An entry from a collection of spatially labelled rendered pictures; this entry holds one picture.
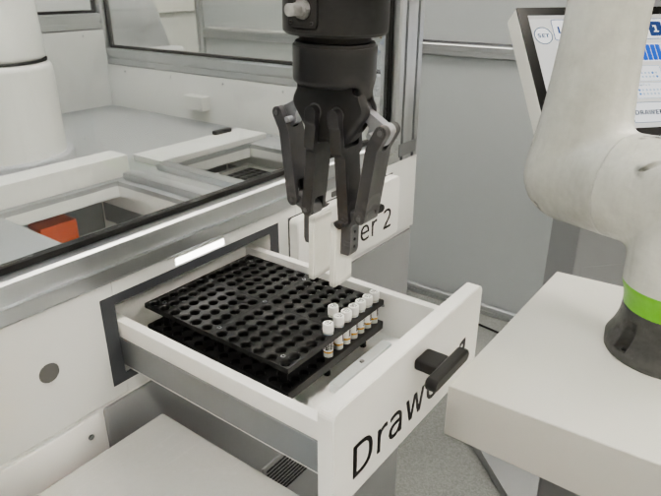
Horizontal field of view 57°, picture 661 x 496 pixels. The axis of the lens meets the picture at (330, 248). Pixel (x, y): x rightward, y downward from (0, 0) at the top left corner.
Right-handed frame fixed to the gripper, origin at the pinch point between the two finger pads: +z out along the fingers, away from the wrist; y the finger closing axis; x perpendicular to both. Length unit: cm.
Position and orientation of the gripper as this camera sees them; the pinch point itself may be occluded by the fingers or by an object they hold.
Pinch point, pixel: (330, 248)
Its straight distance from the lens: 61.5
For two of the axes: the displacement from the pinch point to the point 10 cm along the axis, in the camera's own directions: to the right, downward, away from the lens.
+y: 8.0, 2.7, -5.3
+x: 6.0, -3.3, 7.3
